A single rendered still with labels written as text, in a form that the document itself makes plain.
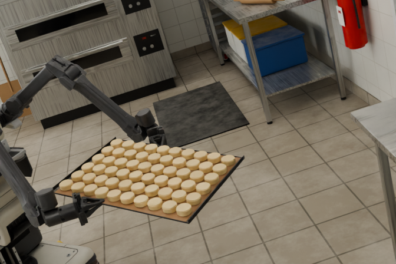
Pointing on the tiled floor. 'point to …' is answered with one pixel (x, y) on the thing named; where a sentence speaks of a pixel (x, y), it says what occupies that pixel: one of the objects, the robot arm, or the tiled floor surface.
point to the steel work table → (274, 88)
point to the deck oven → (83, 35)
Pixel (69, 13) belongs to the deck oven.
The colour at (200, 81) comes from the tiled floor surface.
